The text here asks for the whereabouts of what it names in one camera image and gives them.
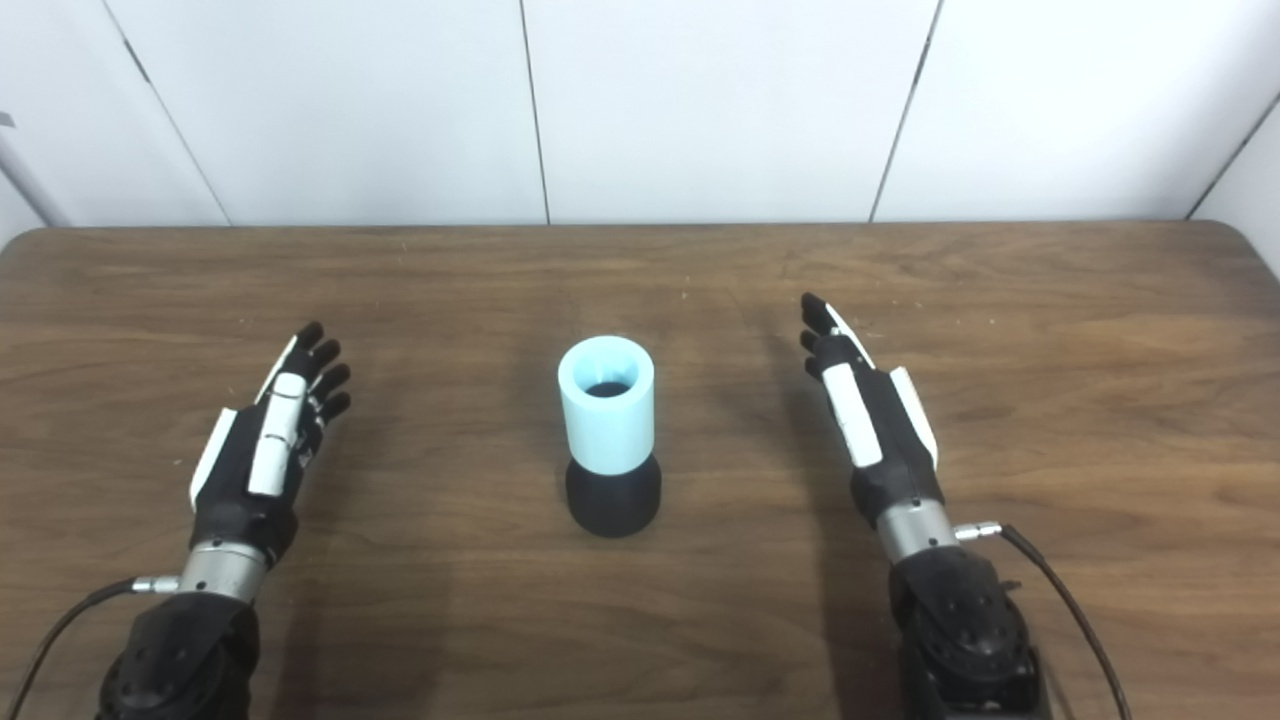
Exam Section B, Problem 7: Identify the white and black right hand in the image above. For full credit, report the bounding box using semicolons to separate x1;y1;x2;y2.
799;292;946;531

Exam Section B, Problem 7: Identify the white and black left hand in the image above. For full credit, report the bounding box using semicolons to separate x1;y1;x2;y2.
188;321;352;569

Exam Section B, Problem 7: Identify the black flared nozzle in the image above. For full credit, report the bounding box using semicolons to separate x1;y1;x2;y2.
565;455;663;539

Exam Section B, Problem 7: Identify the light-blue hose piece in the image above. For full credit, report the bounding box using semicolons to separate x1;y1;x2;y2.
557;335;656;477

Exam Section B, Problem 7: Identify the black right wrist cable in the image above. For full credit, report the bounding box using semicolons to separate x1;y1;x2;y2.
955;520;1133;720

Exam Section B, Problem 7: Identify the white wall corner trim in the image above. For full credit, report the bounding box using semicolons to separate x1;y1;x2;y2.
0;130;73;229

